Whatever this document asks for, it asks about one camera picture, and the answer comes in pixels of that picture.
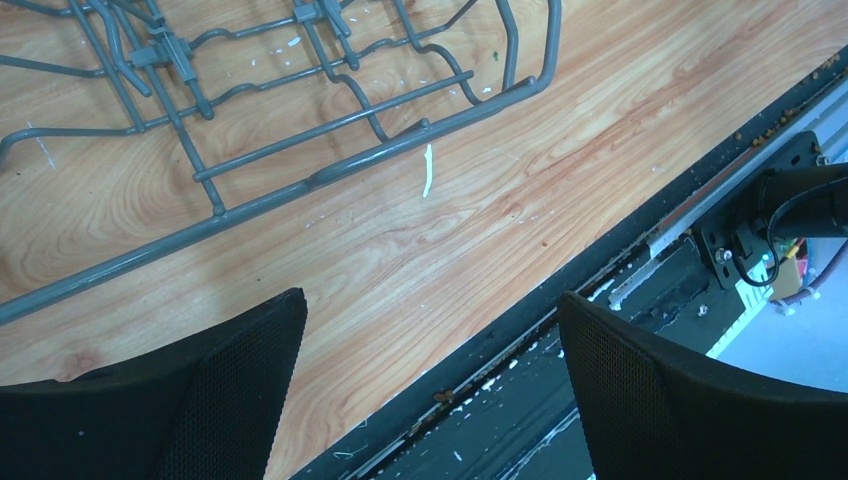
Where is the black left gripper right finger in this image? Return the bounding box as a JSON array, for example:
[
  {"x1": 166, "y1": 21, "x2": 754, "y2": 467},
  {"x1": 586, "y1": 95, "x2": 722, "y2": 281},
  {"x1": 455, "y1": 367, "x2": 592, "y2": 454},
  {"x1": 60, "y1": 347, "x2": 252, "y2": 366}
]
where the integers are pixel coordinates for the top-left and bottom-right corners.
[{"x1": 557, "y1": 292, "x2": 847, "y2": 479}]

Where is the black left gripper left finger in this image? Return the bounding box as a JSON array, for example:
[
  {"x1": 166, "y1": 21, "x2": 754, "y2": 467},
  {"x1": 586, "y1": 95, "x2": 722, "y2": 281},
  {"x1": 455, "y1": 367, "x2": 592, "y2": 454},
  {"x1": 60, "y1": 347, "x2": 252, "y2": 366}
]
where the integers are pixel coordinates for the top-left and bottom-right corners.
[{"x1": 1, "y1": 288, "x2": 308, "y2": 479}]

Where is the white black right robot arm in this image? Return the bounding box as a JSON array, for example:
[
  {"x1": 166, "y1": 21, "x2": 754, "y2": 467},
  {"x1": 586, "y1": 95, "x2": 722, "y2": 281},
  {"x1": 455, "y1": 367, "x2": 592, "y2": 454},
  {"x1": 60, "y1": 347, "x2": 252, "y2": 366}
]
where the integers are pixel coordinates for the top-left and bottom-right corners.
[{"x1": 754, "y1": 163, "x2": 847, "y2": 239}]

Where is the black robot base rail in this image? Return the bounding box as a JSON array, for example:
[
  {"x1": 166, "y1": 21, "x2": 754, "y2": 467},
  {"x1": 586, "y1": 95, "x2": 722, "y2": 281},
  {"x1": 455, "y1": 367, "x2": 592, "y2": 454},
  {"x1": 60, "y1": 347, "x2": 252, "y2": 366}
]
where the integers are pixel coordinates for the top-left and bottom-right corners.
[{"x1": 299, "y1": 51, "x2": 847, "y2": 479}]

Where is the grey wire dish rack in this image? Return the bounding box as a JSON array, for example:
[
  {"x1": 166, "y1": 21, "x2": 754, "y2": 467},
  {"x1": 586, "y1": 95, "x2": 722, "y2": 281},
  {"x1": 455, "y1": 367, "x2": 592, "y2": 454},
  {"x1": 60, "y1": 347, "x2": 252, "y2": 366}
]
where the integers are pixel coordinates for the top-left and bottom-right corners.
[{"x1": 1, "y1": 1, "x2": 565, "y2": 324}]

